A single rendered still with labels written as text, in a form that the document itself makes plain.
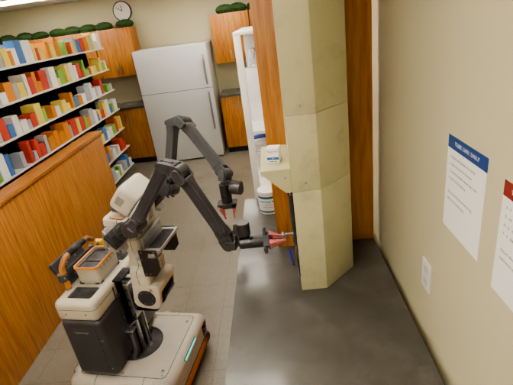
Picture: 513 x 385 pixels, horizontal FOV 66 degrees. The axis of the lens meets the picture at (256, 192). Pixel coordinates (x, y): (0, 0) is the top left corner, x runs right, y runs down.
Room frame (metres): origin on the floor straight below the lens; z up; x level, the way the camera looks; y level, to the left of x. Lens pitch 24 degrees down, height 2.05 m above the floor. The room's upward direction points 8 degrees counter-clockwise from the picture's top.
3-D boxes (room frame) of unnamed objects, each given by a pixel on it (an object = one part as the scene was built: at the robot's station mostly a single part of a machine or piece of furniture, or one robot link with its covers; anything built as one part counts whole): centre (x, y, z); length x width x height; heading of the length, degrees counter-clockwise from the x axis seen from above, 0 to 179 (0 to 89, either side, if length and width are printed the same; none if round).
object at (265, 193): (2.23, -0.07, 1.02); 0.13 x 0.13 x 0.15
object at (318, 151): (1.56, -0.28, 1.33); 0.32 x 0.25 x 0.77; 176
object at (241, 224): (1.53, 0.11, 1.20); 0.12 x 0.09 x 0.11; 74
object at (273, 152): (1.52, -0.09, 1.54); 0.05 x 0.05 x 0.06; 74
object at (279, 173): (1.57, -0.09, 1.46); 0.32 x 0.12 x 0.10; 176
